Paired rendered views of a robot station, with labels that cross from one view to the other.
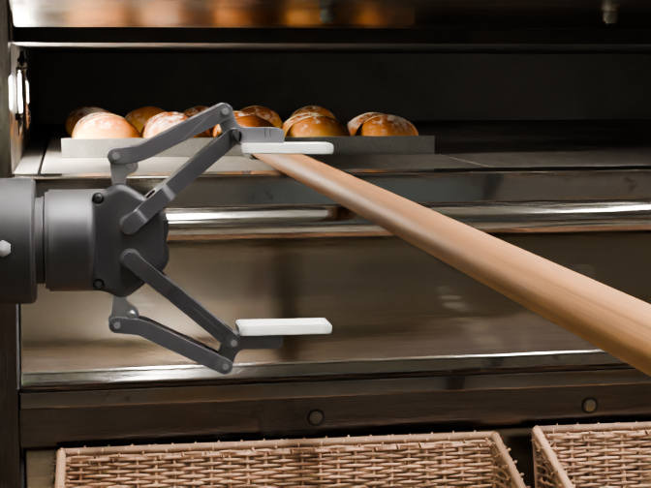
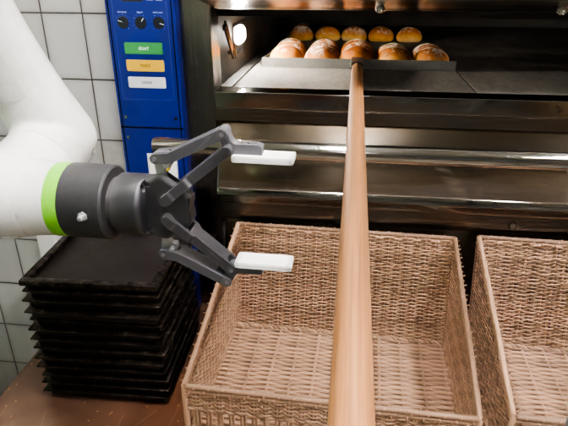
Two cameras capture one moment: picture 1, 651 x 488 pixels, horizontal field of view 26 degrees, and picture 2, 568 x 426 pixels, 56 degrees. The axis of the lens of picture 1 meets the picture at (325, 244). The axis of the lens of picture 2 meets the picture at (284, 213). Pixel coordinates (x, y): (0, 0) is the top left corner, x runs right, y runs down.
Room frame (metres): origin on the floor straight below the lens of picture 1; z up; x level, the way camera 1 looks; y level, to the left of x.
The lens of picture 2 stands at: (0.51, -0.16, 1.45)
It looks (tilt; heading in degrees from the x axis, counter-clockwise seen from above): 25 degrees down; 17
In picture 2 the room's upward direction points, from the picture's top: straight up
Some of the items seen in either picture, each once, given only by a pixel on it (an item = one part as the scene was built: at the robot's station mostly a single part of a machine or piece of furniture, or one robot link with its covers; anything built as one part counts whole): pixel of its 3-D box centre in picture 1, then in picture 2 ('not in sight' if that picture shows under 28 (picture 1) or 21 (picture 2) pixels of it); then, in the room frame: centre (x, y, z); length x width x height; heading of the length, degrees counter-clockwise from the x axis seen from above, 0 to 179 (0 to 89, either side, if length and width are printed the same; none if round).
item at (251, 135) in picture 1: (249, 123); (240, 140); (1.05, 0.06, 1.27); 0.05 x 0.01 x 0.03; 100
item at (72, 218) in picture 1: (105, 239); (155, 204); (1.03, 0.16, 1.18); 0.09 x 0.07 x 0.08; 100
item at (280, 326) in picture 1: (283, 326); (264, 261); (1.06, 0.03, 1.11); 0.07 x 0.03 x 0.01; 100
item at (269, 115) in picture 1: (256, 120); (380, 33); (2.72, 0.13, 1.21); 0.10 x 0.07 x 0.06; 103
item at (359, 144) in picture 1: (237, 138); (357, 54); (2.24, 0.14, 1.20); 0.55 x 0.36 x 0.03; 100
